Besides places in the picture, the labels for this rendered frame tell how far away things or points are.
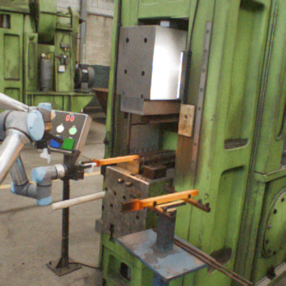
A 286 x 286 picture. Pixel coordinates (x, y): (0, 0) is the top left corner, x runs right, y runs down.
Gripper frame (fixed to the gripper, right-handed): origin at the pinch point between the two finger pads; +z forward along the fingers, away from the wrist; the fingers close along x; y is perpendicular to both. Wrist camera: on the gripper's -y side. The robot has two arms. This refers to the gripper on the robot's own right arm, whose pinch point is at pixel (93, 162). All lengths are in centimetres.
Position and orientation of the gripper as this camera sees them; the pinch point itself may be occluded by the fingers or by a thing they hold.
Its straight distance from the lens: 194.2
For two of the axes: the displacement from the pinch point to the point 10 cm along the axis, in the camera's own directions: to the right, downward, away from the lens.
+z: 7.2, -0.9, 6.9
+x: 6.9, 2.1, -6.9
